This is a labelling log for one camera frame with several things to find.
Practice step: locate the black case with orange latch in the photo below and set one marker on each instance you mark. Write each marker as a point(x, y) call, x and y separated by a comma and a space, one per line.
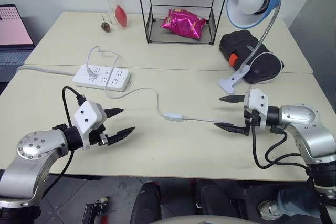
point(239, 41)

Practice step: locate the dark rounded shape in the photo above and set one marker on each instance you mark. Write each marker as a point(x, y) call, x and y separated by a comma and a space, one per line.
point(212, 197)
point(147, 203)

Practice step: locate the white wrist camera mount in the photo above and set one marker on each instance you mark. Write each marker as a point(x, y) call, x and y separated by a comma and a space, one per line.
point(88, 113)
point(258, 103)

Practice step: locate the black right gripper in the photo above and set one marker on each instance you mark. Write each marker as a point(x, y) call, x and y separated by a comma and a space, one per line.
point(252, 121)

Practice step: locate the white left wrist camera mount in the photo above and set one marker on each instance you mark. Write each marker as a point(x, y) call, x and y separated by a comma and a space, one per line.
point(88, 113)

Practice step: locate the black rounded pouch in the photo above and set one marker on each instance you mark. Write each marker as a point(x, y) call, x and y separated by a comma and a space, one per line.
point(267, 66)

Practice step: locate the clear glass cup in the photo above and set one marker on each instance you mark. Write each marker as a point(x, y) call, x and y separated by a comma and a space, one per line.
point(123, 1)

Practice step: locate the blue jeans leg of bystander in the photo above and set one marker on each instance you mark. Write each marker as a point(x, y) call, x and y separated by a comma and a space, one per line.
point(296, 203)

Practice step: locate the beige rounded surface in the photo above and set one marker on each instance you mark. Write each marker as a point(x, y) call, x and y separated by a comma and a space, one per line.
point(204, 220)

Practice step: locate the laptop with pink screen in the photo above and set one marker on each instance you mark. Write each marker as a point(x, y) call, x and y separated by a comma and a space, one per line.
point(13, 27)

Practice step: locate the red rubber bulb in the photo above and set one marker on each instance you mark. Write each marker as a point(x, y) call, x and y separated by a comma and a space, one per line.
point(120, 15)

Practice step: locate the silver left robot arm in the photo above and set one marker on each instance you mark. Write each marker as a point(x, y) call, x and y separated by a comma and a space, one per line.
point(34, 142)

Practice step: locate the black frame with caster wheel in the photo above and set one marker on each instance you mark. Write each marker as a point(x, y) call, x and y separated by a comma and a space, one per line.
point(94, 211)

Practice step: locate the pink foil snack bag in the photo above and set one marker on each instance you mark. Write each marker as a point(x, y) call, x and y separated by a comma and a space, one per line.
point(183, 24)

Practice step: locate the white power strip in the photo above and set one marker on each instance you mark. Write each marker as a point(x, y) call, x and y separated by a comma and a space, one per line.
point(116, 77)

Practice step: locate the blue gooseneck clip desk lamp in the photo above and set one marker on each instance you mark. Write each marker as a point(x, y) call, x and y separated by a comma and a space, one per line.
point(236, 11)

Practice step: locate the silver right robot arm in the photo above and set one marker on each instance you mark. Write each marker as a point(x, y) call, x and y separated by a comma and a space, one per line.
point(299, 116)

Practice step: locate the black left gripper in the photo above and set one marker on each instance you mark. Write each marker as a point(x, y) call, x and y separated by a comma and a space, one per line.
point(95, 136)

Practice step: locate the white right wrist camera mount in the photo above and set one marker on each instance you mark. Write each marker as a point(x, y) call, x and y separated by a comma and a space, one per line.
point(258, 103)

